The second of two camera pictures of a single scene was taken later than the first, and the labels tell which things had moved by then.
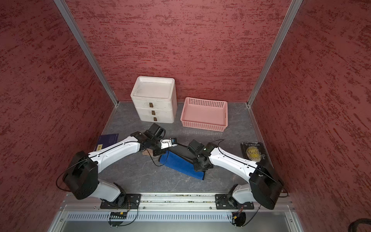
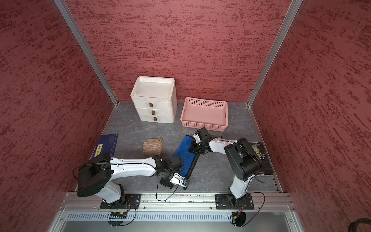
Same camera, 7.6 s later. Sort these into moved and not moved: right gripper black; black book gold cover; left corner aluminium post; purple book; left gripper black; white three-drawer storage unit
Moved: left gripper black; right gripper black
Not moved: purple book; left corner aluminium post; white three-drawer storage unit; black book gold cover
